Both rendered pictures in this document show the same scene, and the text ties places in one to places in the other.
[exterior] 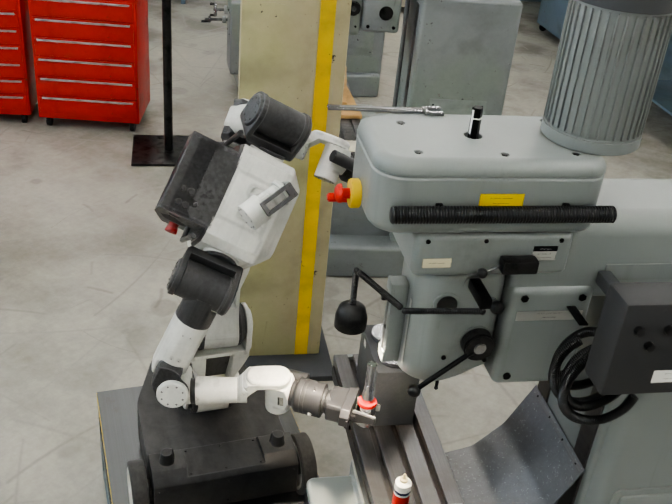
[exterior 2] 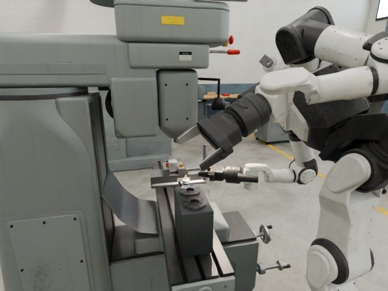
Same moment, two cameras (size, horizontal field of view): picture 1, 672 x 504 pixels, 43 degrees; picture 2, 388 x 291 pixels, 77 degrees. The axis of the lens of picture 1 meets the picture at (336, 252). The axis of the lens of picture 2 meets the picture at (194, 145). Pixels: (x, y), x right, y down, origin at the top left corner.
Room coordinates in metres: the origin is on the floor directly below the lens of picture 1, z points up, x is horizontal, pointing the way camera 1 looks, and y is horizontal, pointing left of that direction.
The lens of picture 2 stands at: (2.79, -0.17, 1.63)
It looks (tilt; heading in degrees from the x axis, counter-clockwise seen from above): 17 degrees down; 180
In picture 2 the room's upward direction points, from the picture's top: straight up
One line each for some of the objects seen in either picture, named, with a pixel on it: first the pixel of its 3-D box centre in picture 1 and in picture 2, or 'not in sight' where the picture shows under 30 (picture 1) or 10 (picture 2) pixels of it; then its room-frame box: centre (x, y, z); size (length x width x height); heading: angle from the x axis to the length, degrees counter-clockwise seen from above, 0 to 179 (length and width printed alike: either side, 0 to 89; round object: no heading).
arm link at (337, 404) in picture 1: (330, 403); (222, 174); (1.65, -0.02, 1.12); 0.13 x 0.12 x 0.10; 167
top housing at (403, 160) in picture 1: (473, 171); (172, 26); (1.61, -0.26, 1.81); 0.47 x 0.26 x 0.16; 102
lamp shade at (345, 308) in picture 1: (351, 313); (218, 103); (1.55, -0.05, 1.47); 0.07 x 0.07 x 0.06
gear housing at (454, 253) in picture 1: (475, 227); (167, 57); (1.61, -0.29, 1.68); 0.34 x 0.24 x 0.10; 102
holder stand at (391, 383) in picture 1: (386, 372); (192, 216); (1.91, -0.18, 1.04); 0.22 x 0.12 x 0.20; 12
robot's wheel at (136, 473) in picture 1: (138, 492); not in sight; (1.88, 0.54, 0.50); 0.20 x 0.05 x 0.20; 21
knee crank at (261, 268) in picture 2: not in sight; (273, 266); (1.62, 0.30, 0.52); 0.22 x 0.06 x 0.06; 102
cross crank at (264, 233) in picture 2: not in sight; (259, 234); (1.49, 0.24, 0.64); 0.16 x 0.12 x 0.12; 102
